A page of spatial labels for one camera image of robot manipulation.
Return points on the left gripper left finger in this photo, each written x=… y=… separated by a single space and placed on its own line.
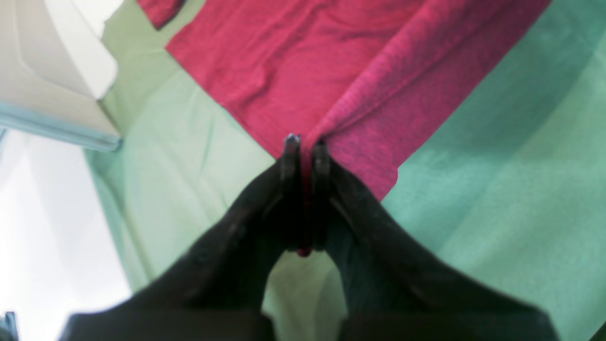
x=214 y=291

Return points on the green table cloth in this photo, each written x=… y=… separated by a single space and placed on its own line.
x=511 y=189

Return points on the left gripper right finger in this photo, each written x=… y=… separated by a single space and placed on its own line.
x=397 y=290

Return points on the white chair right side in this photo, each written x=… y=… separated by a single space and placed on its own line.
x=54 y=69

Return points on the red long-sleeve T-shirt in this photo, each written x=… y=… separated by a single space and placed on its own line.
x=375 y=79

